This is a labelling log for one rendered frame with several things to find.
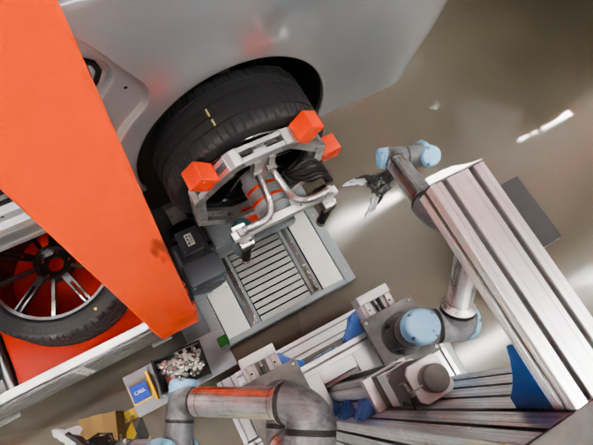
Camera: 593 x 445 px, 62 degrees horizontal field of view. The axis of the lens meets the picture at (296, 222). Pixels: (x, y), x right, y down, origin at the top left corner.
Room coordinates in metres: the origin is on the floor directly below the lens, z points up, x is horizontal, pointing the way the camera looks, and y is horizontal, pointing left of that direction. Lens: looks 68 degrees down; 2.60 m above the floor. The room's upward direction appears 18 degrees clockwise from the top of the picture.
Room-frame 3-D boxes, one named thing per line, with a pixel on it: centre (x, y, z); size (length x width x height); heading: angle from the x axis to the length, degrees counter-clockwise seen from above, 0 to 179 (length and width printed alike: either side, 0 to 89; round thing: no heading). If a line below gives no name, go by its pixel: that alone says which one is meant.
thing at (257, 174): (0.65, 0.17, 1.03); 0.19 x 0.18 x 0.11; 46
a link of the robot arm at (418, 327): (0.41, -0.50, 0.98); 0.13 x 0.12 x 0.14; 114
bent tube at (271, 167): (0.79, 0.04, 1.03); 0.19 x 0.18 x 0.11; 46
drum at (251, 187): (0.76, 0.14, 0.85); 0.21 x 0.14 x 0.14; 46
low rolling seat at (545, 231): (1.29, -1.09, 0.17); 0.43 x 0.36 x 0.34; 46
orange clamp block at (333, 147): (1.04, -0.02, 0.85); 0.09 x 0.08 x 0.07; 136
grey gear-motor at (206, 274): (0.61, 0.43, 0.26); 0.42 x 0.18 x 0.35; 46
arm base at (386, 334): (0.41, -0.49, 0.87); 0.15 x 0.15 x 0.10
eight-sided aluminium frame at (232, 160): (0.81, 0.19, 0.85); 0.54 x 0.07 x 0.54; 136
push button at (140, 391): (-0.05, 0.39, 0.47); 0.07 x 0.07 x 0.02; 46
